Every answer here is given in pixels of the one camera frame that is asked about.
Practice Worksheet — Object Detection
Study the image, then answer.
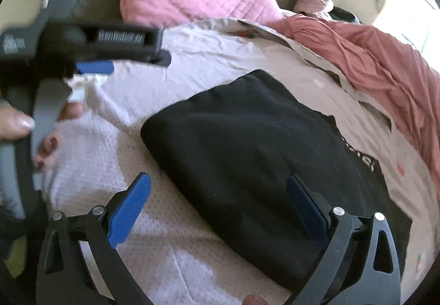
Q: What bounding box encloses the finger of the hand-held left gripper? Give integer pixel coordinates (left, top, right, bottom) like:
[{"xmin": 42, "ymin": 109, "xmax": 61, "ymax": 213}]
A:
[
  {"xmin": 74, "ymin": 59, "xmax": 115, "ymax": 75},
  {"xmin": 147, "ymin": 28, "xmax": 172, "ymax": 68}
]

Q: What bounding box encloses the person's right hand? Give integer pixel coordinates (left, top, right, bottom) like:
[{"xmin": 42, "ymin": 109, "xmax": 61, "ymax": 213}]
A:
[{"xmin": 241, "ymin": 293, "xmax": 267, "ymax": 305}]

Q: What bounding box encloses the beige strawberry print blanket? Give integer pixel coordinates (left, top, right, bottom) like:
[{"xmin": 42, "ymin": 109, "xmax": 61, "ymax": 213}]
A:
[{"xmin": 34, "ymin": 18, "xmax": 440, "ymax": 305}]

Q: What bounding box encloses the person's left hand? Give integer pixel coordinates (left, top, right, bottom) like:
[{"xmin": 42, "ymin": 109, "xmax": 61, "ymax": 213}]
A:
[{"xmin": 0, "ymin": 101, "xmax": 85, "ymax": 171}]

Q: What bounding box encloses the dark cloth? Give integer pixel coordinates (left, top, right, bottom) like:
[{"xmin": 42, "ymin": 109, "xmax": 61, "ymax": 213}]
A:
[{"xmin": 331, "ymin": 7, "xmax": 362, "ymax": 24}]

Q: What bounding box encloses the black printed t-shirt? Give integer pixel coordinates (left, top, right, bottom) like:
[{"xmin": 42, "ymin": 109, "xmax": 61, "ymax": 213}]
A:
[{"xmin": 140, "ymin": 69, "xmax": 413, "ymax": 292}]

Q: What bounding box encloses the small dusty pink pillow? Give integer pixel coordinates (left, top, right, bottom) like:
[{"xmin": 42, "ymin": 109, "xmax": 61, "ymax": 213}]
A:
[{"xmin": 293, "ymin": 0, "xmax": 333, "ymax": 16}]

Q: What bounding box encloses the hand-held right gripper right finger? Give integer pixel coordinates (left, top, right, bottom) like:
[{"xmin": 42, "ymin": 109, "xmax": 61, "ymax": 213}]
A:
[{"xmin": 286, "ymin": 174, "xmax": 402, "ymax": 305}]

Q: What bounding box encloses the rose pink duvet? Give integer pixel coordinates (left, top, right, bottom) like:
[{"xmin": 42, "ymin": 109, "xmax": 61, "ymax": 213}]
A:
[{"xmin": 271, "ymin": 12, "xmax": 440, "ymax": 185}]

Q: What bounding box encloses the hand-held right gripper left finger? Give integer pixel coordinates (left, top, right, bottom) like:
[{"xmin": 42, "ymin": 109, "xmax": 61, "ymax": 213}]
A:
[{"xmin": 36, "ymin": 172, "xmax": 152, "ymax": 305}]

